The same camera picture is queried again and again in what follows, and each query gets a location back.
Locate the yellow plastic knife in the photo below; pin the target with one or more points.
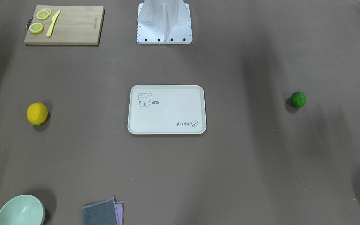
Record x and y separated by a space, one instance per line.
53 21

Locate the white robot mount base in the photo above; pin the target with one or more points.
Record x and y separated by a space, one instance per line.
164 22

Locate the green lime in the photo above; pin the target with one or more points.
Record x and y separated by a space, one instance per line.
298 99

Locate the lower lemon slice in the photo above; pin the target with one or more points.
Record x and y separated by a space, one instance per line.
36 28

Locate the white rabbit print tray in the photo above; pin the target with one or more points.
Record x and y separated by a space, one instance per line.
167 109

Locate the mint green bowl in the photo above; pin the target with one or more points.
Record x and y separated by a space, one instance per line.
23 210

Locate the yellow lemon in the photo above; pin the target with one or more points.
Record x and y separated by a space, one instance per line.
37 113

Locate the lemon slice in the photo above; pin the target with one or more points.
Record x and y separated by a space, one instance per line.
36 28
43 14

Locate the bamboo cutting board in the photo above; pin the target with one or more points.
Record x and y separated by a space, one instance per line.
76 25

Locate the grey folded cloth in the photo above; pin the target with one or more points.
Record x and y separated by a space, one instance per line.
101 213

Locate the purple cloth underneath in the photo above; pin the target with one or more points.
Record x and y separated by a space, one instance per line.
119 209

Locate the upper lemon slice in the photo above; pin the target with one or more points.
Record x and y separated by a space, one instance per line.
43 14

